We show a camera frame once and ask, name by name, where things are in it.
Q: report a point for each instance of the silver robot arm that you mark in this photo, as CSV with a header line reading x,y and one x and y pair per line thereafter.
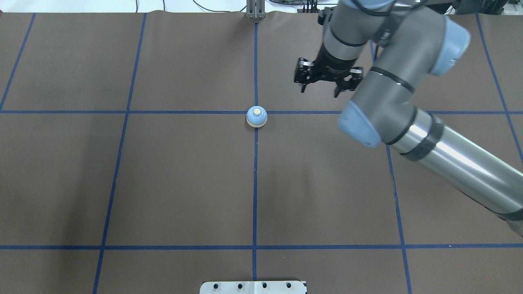
x,y
383,50

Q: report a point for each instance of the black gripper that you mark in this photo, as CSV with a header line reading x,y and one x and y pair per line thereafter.
x,y
333,67

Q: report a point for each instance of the white camera stand pedestal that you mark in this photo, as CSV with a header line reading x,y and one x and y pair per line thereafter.
x,y
254,287

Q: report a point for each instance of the aluminium frame post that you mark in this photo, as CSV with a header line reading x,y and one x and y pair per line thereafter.
x,y
255,9

